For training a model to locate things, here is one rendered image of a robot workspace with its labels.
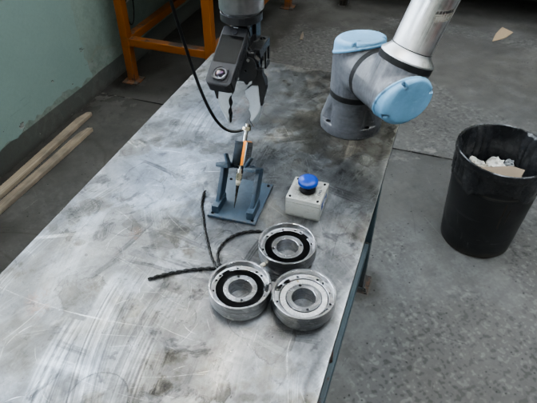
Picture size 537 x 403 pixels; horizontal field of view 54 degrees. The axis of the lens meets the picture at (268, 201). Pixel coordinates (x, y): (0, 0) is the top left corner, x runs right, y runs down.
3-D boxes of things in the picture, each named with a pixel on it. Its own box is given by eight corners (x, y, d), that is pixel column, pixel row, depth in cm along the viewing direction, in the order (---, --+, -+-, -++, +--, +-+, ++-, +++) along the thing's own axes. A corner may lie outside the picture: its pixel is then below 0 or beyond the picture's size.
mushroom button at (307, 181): (314, 205, 104) (315, 186, 101) (294, 201, 105) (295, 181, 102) (319, 193, 107) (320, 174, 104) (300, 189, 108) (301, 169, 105)
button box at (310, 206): (319, 221, 104) (320, 203, 101) (284, 213, 106) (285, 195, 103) (328, 197, 110) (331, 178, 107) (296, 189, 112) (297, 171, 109)
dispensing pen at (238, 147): (224, 207, 103) (236, 121, 101) (230, 205, 107) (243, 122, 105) (234, 209, 103) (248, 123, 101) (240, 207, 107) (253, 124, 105)
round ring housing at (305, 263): (289, 229, 103) (290, 213, 100) (327, 261, 97) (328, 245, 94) (247, 254, 98) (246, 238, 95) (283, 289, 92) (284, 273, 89)
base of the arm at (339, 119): (328, 102, 139) (331, 68, 132) (385, 113, 135) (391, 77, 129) (312, 133, 128) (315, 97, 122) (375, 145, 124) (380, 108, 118)
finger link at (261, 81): (272, 101, 96) (263, 56, 90) (269, 106, 95) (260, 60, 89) (247, 102, 97) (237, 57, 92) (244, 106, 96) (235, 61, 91)
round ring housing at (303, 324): (347, 310, 88) (349, 295, 85) (302, 346, 83) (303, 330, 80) (304, 274, 94) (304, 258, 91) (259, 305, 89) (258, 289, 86)
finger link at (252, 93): (275, 113, 102) (267, 69, 97) (266, 129, 98) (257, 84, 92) (260, 113, 103) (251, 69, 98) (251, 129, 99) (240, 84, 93)
